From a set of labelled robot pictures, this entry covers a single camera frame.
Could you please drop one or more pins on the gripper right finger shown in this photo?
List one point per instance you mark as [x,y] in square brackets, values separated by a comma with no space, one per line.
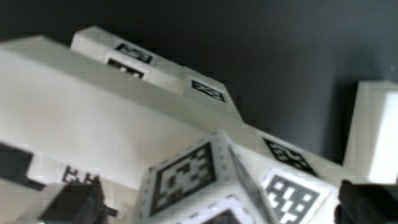
[368,204]

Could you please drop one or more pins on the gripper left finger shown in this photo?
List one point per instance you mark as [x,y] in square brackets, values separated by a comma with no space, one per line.
[69,204]

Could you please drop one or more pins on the small tagged cube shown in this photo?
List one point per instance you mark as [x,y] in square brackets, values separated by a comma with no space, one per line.
[199,190]

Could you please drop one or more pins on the white chair back frame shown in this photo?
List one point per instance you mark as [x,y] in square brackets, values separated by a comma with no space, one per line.
[101,125]

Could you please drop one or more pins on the white chair leg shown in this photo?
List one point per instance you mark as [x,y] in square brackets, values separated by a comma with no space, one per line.
[204,90]

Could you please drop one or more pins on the white chair leg tagged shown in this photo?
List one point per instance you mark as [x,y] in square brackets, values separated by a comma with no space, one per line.
[124,56]

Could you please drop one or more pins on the white U-shaped fence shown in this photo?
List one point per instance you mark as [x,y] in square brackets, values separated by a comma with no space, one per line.
[371,145]

